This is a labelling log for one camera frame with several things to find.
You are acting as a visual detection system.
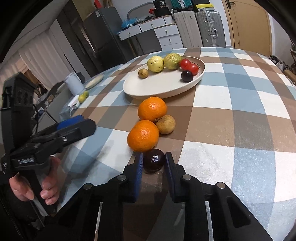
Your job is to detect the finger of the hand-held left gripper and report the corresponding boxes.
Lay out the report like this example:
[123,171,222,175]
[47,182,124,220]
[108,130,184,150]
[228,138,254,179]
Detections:
[28,119,97,153]
[55,115,87,130]

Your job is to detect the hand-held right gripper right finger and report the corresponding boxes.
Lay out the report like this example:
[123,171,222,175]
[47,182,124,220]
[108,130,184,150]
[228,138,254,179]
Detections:
[165,152,273,241]

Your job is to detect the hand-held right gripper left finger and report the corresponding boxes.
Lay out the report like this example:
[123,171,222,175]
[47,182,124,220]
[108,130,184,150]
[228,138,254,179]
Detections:
[58,152,145,241]

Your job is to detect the dark purple plum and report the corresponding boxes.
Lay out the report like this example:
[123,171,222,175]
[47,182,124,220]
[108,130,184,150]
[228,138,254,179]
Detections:
[181,70,194,82]
[143,148,166,174]

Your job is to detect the large cream plate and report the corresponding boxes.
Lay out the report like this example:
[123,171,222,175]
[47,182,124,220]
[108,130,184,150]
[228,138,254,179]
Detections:
[122,56,206,100]

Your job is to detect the smooth yellow guava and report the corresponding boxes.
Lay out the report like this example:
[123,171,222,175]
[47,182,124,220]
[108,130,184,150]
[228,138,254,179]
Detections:
[147,56,165,73]

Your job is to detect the bumpy yellow guava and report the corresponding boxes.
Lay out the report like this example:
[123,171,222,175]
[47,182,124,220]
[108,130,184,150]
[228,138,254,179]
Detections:
[164,53,183,70]

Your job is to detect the person's left hand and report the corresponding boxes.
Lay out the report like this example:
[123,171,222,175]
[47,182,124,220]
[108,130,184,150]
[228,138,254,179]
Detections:
[9,157,61,205]

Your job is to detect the white charging device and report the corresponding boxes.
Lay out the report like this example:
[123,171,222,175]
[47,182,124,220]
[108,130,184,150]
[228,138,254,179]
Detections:
[68,95,80,109]

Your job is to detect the white lidded canister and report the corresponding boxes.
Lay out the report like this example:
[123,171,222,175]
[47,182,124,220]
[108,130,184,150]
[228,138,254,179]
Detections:
[64,72,84,93]

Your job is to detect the orange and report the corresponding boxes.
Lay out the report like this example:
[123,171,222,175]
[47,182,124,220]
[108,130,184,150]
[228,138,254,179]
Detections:
[127,120,160,153]
[138,97,167,122]

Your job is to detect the small cream plate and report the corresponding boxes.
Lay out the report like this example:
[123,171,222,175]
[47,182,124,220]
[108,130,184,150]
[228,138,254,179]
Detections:
[84,75,104,90]

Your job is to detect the white curtain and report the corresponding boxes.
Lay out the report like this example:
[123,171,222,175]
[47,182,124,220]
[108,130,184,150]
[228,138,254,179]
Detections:
[0,30,77,93]

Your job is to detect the brown blue checked tablecloth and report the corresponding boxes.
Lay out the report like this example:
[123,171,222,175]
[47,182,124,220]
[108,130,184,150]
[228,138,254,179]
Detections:
[58,47,296,241]

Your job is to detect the grey fridge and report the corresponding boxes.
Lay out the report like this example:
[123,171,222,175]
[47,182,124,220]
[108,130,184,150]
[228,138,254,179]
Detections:
[83,7,126,70]

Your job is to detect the blue plastic bag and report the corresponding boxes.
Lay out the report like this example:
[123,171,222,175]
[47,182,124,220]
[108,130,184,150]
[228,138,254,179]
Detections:
[121,19,137,28]

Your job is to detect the white vanity desk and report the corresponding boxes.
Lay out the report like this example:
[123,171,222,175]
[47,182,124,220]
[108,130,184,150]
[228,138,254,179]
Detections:
[118,16,184,55]

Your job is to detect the black box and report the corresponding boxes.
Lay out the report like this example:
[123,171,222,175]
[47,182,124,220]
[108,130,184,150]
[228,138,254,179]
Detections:
[155,8,173,17]

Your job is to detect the white suitcase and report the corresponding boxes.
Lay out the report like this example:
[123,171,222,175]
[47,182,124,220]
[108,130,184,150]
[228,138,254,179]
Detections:
[173,10,203,49]

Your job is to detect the silver suitcase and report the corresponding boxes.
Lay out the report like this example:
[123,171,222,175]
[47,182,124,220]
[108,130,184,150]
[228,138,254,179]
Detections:
[195,10,226,47]

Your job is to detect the pile of shoes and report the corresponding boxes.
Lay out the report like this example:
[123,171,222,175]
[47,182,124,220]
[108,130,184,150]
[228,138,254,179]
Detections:
[269,54,296,72]

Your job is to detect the teal suitcase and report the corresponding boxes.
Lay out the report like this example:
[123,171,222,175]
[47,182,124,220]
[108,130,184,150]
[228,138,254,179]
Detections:
[170,0,193,11]

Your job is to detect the wooden door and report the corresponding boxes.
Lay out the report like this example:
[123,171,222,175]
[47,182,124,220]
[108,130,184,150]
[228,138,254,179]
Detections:
[222,0,271,56]

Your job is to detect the yellow shoe box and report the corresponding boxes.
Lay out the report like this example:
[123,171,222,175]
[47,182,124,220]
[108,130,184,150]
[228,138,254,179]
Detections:
[193,3,214,12]

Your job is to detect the arched mirror frame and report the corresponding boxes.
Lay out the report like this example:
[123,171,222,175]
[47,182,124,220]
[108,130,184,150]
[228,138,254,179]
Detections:
[128,5,155,20]

